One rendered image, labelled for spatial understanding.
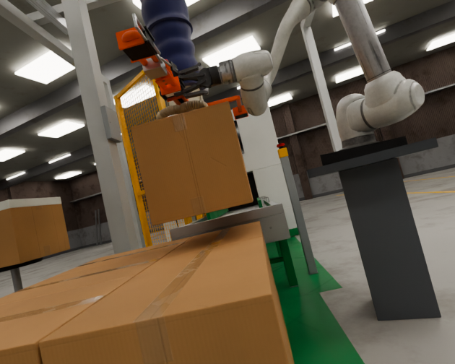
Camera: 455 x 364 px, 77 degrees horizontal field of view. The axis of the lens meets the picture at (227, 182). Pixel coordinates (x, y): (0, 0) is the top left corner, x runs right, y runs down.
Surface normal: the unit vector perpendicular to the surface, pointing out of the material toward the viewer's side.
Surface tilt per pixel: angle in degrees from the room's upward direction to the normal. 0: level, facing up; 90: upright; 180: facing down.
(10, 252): 90
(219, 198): 90
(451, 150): 90
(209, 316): 90
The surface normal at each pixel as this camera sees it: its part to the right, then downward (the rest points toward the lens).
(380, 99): -0.75, 0.34
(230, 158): -0.09, -0.05
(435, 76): -0.37, 0.03
